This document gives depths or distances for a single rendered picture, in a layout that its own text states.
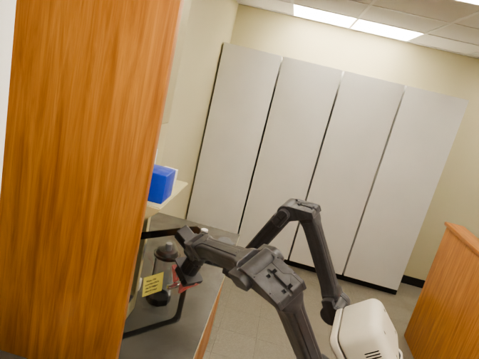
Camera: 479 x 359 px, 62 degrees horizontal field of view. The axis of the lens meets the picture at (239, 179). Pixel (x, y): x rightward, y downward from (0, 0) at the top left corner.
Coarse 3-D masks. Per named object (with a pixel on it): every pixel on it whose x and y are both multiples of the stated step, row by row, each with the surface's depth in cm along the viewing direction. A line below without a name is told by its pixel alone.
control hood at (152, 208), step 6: (174, 186) 139; (180, 186) 140; (186, 186) 144; (174, 192) 132; (168, 198) 125; (150, 204) 117; (156, 204) 118; (162, 204) 119; (150, 210) 116; (156, 210) 116; (150, 216) 117
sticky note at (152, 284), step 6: (150, 276) 133; (156, 276) 135; (162, 276) 137; (144, 282) 132; (150, 282) 134; (156, 282) 136; (162, 282) 138; (144, 288) 133; (150, 288) 135; (156, 288) 137; (144, 294) 134
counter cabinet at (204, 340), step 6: (216, 300) 242; (216, 306) 261; (210, 318) 234; (210, 324) 250; (210, 330) 268; (204, 336) 218; (204, 342) 232; (198, 348) 199; (204, 348) 250; (198, 354) 210
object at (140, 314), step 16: (144, 240) 126; (160, 240) 131; (176, 240) 136; (144, 256) 129; (160, 256) 133; (176, 256) 138; (144, 272) 131; (160, 272) 136; (176, 288) 144; (128, 304) 131; (144, 304) 136; (160, 304) 141; (176, 304) 147; (128, 320) 134; (144, 320) 139; (160, 320) 144; (176, 320) 150; (128, 336) 136
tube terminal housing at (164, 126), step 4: (164, 124) 137; (164, 128) 139; (160, 132) 136; (164, 132) 140; (160, 136) 137; (164, 136) 141; (160, 140) 138; (164, 140) 142; (160, 144) 139; (164, 144) 144; (160, 148) 141; (160, 152) 142; (160, 156) 143; (156, 160) 139; (160, 160) 145; (156, 164) 140; (160, 164) 146; (148, 220) 149; (144, 224) 152; (148, 224) 151; (144, 228) 153; (148, 228) 152
